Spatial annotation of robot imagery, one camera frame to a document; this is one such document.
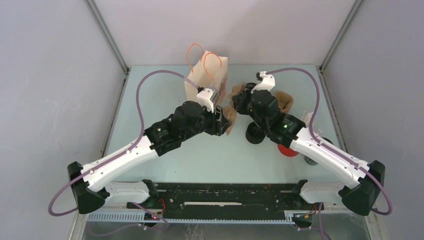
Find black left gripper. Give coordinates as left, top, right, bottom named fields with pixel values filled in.
left=181, top=100, right=231, bottom=142

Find brown pulp cup carrier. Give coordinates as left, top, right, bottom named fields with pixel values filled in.
left=273, top=91, right=294, bottom=114

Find paper bag orange handles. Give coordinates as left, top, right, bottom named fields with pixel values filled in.
left=186, top=43, right=229, bottom=105

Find dark takeout coffee cup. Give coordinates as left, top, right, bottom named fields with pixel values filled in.
left=243, top=82, right=257, bottom=93

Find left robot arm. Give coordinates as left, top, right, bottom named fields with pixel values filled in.
left=67, top=101, right=232, bottom=214

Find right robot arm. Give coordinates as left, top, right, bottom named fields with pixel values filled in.
left=231, top=90, right=386, bottom=216

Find red straw holder cup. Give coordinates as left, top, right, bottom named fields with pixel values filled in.
left=277, top=144, right=299, bottom=158

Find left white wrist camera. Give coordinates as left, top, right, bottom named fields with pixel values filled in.
left=196, top=86, right=219, bottom=113

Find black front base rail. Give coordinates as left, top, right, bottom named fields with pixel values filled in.
left=140, top=182, right=324, bottom=222

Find aluminium frame rail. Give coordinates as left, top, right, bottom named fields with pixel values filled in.
left=82, top=0, right=131, bottom=75

